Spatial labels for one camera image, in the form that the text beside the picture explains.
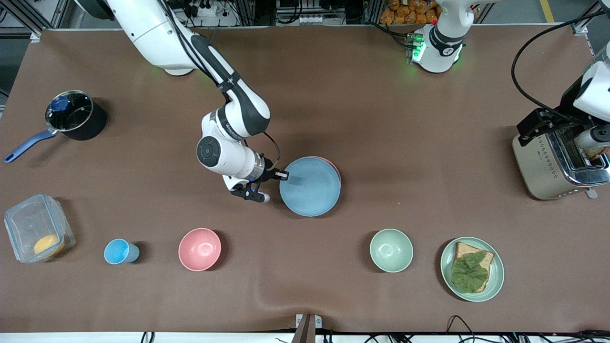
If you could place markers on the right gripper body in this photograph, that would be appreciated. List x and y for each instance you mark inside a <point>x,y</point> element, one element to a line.
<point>268,175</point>

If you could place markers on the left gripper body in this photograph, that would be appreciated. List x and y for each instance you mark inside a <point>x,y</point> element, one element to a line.
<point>570,101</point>

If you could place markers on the blue plate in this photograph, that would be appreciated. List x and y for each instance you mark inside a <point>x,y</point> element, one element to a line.
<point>310,188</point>

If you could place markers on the pink plate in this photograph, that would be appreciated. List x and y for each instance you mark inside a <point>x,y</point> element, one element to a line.
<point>336,166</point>

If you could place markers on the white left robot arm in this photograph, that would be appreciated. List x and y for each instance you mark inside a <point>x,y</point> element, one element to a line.
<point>441,47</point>

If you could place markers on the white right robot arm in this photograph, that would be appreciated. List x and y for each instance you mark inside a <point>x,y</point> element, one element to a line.
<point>152,33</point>

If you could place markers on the beige steel toaster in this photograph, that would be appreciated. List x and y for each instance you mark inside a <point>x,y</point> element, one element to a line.
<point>533,162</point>

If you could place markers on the dark toast slice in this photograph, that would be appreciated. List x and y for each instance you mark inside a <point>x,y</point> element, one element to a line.
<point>593,153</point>

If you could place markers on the pink bowl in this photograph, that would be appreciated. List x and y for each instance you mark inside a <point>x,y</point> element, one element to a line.
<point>199,249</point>

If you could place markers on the brown table mat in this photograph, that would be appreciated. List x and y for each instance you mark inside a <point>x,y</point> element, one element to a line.
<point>381,105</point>

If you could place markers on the green bowl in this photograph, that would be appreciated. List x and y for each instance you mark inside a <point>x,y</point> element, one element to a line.
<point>391,250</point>

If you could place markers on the brown bread slice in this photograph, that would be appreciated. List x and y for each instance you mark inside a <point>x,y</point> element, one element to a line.
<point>464,248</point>

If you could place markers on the green plate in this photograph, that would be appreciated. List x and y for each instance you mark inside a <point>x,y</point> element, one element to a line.
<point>495,276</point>

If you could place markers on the green lettuce leaf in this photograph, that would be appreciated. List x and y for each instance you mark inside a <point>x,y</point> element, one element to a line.
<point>469,274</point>

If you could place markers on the metal table clamp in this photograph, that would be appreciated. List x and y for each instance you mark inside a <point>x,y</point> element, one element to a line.
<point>308,328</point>

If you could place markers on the small white power strip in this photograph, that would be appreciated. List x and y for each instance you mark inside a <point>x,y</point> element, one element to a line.
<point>311,20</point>

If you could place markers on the blue cup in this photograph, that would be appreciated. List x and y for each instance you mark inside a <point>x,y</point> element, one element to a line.
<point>118,251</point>

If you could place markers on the white power strip with plugs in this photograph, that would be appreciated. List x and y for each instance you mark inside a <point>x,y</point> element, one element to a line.
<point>209,12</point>

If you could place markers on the bag of orange rolls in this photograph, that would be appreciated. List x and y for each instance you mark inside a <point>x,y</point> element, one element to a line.
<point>410,12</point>

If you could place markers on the glass lid with blue knob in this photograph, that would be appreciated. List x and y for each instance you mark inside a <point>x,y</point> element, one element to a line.
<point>76,114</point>

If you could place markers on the orange round food piece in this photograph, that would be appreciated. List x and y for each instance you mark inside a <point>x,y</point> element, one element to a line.
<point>48,245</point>

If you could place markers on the clear plastic container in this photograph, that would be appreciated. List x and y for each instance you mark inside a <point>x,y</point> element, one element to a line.
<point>28,224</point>

